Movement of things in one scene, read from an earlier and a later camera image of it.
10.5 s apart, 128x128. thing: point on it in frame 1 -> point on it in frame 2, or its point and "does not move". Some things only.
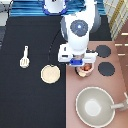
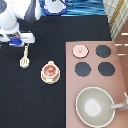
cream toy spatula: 24,62 does not move
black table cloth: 27,100 does not move
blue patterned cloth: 35,8 does not move
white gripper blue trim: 65,56 -> 18,39
